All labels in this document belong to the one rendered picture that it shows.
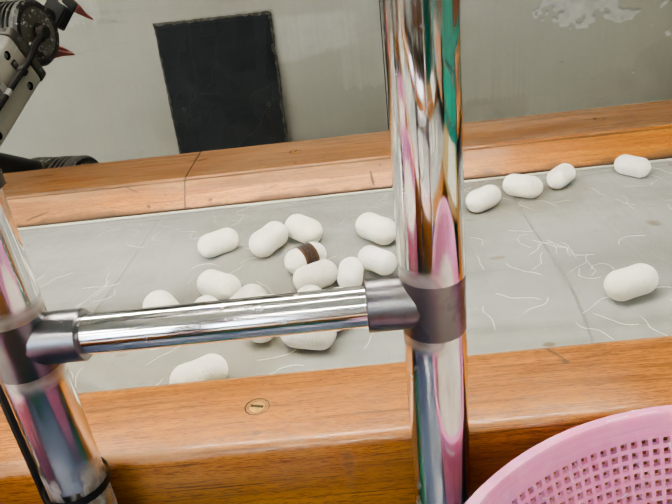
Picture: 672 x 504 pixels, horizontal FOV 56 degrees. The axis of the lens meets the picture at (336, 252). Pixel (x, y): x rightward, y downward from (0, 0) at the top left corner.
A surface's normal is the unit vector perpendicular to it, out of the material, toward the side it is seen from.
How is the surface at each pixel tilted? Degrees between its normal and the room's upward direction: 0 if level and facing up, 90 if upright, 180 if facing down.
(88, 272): 0
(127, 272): 0
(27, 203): 45
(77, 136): 90
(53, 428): 90
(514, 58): 90
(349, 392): 0
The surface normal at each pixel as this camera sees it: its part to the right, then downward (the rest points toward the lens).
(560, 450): 0.36, 0.12
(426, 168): -0.14, 0.45
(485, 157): -0.07, -0.32
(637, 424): 0.15, 0.17
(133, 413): -0.11, -0.89
